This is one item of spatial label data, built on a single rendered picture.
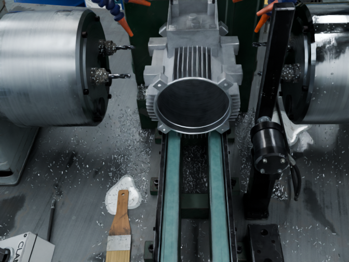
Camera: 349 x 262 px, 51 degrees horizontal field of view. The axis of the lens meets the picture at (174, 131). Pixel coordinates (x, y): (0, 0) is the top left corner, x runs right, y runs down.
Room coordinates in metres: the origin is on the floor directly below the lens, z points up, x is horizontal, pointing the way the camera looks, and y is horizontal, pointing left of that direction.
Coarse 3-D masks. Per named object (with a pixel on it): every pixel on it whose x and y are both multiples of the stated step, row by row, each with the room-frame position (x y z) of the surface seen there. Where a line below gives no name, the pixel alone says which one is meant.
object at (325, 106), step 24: (312, 24) 0.57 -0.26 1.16; (336, 24) 0.56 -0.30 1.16; (288, 48) 0.64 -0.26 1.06; (312, 48) 0.53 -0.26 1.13; (336, 48) 0.52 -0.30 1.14; (288, 72) 0.54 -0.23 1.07; (312, 72) 0.50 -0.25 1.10; (336, 72) 0.49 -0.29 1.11; (288, 96) 0.56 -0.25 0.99; (312, 96) 0.48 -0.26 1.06; (336, 96) 0.48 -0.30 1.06; (312, 120) 0.49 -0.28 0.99; (336, 120) 0.48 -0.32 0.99
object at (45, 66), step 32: (0, 32) 0.62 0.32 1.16; (32, 32) 0.61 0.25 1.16; (64, 32) 0.60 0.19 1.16; (96, 32) 0.69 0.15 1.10; (0, 64) 0.56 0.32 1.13; (32, 64) 0.56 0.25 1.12; (64, 64) 0.55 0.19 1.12; (96, 64) 0.63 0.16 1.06; (0, 96) 0.54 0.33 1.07; (32, 96) 0.53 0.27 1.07; (64, 96) 0.52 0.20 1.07; (96, 96) 0.58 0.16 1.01
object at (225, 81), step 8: (224, 24) 0.71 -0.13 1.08; (160, 32) 0.71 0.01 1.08; (224, 32) 0.69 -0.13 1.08; (160, 72) 0.55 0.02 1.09; (224, 72) 0.53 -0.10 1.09; (160, 80) 0.53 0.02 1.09; (224, 80) 0.52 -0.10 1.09; (232, 80) 0.53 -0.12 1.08; (160, 88) 0.53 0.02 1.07; (224, 88) 0.52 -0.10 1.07; (160, 128) 0.53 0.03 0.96; (168, 128) 0.53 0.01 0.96; (224, 128) 0.52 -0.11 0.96
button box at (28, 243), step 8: (8, 240) 0.24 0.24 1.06; (16, 240) 0.23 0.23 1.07; (24, 240) 0.23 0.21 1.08; (32, 240) 0.23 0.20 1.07; (40, 240) 0.24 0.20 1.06; (8, 248) 0.22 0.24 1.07; (16, 248) 0.22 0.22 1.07; (24, 248) 0.22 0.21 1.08; (32, 248) 0.22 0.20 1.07; (40, 248) 0.23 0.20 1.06; (48, 248) 0.23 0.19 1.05; (16, 256) 0.21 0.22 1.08; (24, 256) 0.21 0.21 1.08; (32, 256) 0.21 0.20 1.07; (40, 256) 0.22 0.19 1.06; (48, 256) 0.22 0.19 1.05
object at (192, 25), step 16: (176, 0) 0.72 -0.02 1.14; (192, 0) 0.72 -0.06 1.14; (208, 0) 0.71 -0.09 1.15; (176, 16) 0.71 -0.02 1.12; (192, 16) 0.67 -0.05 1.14; (208, 16) 0.70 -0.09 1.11; (176, 32) 0.60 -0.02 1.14; (192, 32) 0.60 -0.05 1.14; (208, 32) 0.60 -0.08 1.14; (176, 48) 0.61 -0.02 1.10; (208, 48) 0.60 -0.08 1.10
